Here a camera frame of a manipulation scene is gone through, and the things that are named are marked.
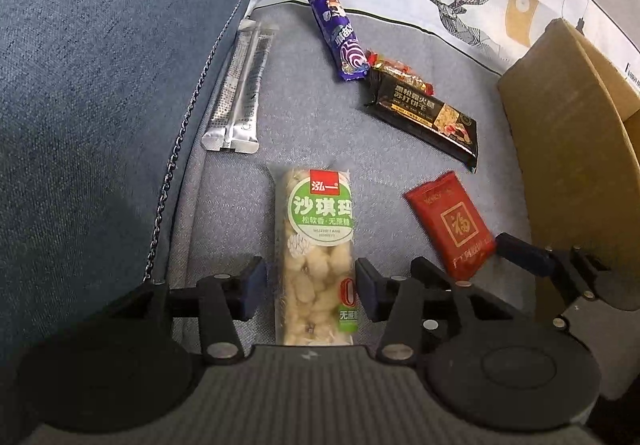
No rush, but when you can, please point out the cardboard box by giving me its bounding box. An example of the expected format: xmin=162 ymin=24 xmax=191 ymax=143
xmin=496 ymin=18 xmax=640 ymax=398

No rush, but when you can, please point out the silver sachet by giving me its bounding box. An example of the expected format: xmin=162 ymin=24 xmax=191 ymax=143
xmin=201 ymin=17 xmax=280 ymax=154

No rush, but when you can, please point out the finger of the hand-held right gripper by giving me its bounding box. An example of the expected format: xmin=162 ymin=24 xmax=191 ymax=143
xmin=410 ymin=256 xmax=458 ymax=287
xmin=495 ymin=232 xmax=640 ymax=313

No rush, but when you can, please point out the purple snack packet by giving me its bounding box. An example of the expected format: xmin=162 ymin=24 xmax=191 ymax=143
xmin=301 ymin=0 xmax=370 ymax=82

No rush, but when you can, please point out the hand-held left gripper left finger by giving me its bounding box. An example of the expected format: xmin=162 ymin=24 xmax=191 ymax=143
xmin=115 ymin=256 xmax=268 ymax=366

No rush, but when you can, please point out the green label puffed rice bar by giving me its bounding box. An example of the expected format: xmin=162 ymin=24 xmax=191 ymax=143
xmin=266 ymin=165 xmax=362 ymax=348

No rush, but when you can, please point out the blue sofa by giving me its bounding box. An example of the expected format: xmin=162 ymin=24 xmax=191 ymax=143
xmin=0 ymin=0 xmax=273 ymax=376

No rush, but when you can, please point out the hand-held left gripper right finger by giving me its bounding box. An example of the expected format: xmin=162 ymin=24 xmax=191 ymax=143
xmin=354 ymin=257 xmax=521 ymax=366

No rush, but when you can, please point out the red square packet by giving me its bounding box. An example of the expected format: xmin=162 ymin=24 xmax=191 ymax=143
xmin=404 ymin=170 xmax=498 ymax=282

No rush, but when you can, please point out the black cracker packet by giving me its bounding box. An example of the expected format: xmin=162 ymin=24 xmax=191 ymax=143
xmin=364 ymin=67 xmax=479 ymax=174

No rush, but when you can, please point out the small red orange candy packet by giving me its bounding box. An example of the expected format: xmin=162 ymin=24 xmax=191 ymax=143
xmin=365 ymin=50 xmax=435 ymax=98

